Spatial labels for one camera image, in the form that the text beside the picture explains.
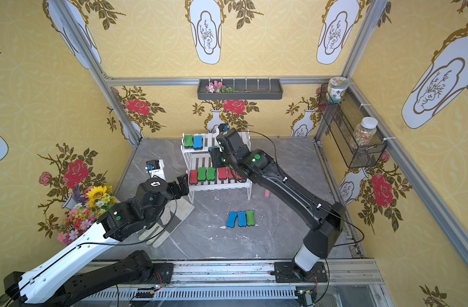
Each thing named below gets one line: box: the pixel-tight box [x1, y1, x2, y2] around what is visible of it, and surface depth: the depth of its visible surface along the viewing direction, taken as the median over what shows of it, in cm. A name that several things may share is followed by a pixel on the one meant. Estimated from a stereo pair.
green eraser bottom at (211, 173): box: [206, 166, 217, 182], surface depth 90 cm
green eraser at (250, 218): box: [246, 210, 256, 227], surface depth 89 cm
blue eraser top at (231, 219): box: [226, 211, 238, 228], surface depth 89 cm
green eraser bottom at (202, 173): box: [197, 166, 207, 182], surface depth 90 cm
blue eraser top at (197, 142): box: [193, 135, 204, 151], surface depth 81 cm
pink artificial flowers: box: [205, 79, 236, 94], surface depth 89 cm
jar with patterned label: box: [326, 76, 350, 103], surface depth 87 cm
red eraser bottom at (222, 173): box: [218, 166, 227, 181], surface depth 92 cm
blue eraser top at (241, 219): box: [237, 211, 247, 228], surface depth 89 cm
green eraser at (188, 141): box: [184, 134, 194, 150], surface depth 82 cm
